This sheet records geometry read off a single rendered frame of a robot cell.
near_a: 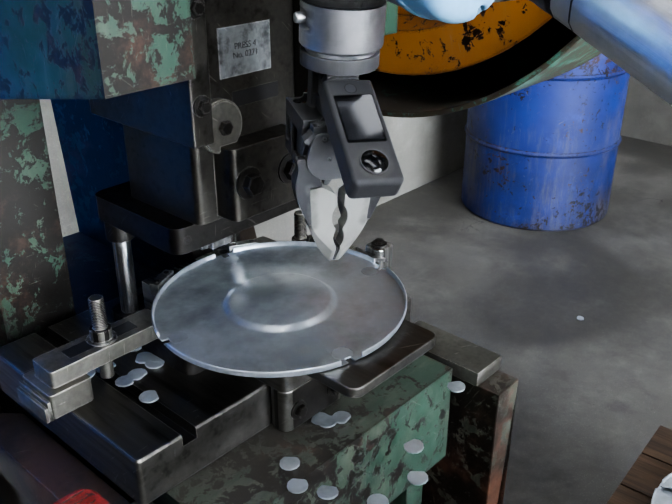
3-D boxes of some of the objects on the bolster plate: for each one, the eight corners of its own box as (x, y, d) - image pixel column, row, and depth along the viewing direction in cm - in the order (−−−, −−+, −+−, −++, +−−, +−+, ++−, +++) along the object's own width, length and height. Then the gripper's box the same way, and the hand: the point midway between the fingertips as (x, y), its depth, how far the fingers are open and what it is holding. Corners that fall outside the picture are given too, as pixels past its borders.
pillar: (142, 308, 99) (129, 205, 93) (127, 315, 97) (113, 211, 91) (132, 303, 100) (119, 200, 94) (117, 309, 99) (103, 206, 92)
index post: (392, 303, 106) (395, 239, 102) (378, 312, 104) (380, 246, 100) (376, 296, 108) (378, 233, 103) (362, 305, 106) (363, 240, 101)
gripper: (368, 30, 75) (354, 223, 87) (276, 34, 73) (274, 232, 84) (402, 58, 69) (382, 264, 80) (301, 64, 66) (295, 276, 77)
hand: (336, 251), depth 79 cm, fingers closed
